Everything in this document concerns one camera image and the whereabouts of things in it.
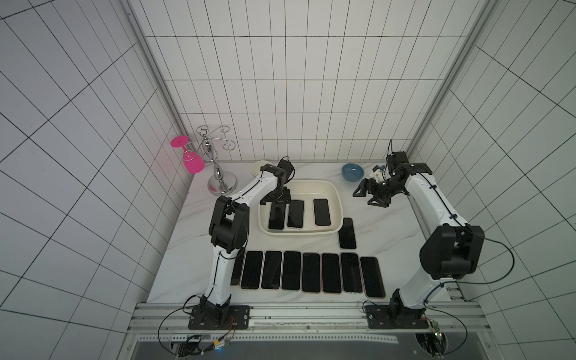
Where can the white ceramic bowl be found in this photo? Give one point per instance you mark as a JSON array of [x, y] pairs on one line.
[[258, 167]]

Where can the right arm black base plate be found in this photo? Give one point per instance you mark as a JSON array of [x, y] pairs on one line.
[[386, 317]]

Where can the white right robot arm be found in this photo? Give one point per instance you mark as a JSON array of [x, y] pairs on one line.
[[453, 247]]

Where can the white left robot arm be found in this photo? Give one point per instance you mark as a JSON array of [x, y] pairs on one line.
[[230, 227]]

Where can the chrome wine glass rack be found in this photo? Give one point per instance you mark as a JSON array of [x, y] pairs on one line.
[[221, 182]]

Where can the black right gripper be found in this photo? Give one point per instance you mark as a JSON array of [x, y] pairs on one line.
[[376, 191]]

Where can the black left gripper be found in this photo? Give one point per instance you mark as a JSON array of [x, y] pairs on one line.
[[286, 197]]

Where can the pink plastic wine glass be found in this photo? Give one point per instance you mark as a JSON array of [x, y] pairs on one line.
[[192, 161]]

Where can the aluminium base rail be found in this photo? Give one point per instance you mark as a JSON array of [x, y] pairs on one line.
[[325, 321]]

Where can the blue ceramic bowl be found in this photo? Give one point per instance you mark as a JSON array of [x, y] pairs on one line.
[[352, 172]]

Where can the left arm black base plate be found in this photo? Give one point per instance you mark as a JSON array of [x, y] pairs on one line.
[[238, 317]]

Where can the black phone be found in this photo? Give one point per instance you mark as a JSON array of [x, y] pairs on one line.
[[253, 264], [331, 273], [373, 281], [351, 273], [271, 272], [291, 271]]

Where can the phone with pink case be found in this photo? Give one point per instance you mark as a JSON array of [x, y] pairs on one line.
[[311, 277]]

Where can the white plastic storage box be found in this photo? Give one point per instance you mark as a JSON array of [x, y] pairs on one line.
[[307, 191]]

